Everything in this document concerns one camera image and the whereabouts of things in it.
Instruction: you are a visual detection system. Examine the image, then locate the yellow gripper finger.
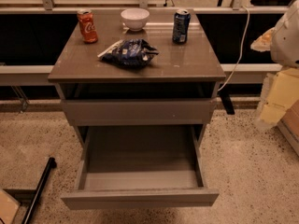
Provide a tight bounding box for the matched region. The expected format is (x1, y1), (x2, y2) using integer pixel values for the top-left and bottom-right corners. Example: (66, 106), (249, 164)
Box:
(250, 28), (275, 52)
(254, 68), (299, 131)

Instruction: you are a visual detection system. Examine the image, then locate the grey drawer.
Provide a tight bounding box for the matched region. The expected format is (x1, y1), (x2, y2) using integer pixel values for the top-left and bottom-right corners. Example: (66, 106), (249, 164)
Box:
(62, 125), (219, 210)
(57, 81), (217, 126)

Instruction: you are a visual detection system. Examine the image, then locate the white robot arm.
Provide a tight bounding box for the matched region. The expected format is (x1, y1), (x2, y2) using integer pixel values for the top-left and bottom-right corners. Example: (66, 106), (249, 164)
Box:
(250, 0), (299, 130)

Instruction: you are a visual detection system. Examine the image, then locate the grey drawer cabinet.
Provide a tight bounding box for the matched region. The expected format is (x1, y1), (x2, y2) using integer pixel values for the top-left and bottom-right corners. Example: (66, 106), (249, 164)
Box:
(49, 9), (225, 143)

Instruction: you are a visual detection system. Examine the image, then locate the grey top drawer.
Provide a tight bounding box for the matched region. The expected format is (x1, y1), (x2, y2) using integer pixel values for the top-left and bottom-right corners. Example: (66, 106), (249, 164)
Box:
(57, 81), (217, 126)

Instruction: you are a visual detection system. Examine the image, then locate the cardboard box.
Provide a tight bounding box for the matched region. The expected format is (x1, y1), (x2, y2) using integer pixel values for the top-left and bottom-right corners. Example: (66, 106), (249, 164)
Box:
(278, 100), (299, 156)

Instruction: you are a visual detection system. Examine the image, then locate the black table leg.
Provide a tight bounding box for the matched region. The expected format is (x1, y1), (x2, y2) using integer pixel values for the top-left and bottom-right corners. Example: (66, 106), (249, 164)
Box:
(219, 89), (235, 115)

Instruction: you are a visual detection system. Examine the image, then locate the blue soda can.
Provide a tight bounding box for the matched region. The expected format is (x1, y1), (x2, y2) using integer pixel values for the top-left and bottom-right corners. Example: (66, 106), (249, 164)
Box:
(172, 9), (191, 44)

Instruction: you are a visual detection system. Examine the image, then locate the white bowl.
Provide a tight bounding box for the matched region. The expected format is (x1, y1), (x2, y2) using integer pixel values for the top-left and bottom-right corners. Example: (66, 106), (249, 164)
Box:
(121, 8), (150, 31)

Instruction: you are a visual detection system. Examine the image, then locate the blue chip bag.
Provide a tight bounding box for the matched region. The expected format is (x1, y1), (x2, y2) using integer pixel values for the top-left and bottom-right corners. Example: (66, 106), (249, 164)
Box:
(97, 39), (159, 68)

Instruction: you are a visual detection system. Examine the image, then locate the orange soda can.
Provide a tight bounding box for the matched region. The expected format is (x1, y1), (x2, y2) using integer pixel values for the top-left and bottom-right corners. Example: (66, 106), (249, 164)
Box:
(77, 9), (98, 44)

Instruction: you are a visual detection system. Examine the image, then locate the black metal bar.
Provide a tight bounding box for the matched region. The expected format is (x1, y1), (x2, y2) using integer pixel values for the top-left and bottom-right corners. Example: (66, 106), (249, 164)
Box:
(21, 157), (57, 224)

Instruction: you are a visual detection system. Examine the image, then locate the light wooden board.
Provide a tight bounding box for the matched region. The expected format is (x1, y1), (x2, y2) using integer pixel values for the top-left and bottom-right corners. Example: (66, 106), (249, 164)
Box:
(0, 189), (21, 224)

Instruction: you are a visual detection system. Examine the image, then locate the white cable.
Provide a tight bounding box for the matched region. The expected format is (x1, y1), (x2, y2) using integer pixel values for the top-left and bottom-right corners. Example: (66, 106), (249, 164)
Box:
(217, 6), (251, 92)

